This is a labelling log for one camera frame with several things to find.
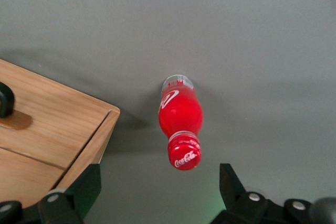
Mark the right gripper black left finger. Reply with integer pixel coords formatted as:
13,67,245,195
0,163,102,224

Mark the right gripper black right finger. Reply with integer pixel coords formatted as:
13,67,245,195
209,163,317,224

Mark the red coke bottle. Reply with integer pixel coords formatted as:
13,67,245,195
158,74,204,171

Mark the wooden two-drawer cabinet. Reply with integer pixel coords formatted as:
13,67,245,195
0,58,121,209

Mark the wooden drawer front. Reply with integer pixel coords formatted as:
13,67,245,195
0,147,65,208
0,59,113,169

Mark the black metal drawer handle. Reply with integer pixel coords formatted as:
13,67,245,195
0,81,16,119

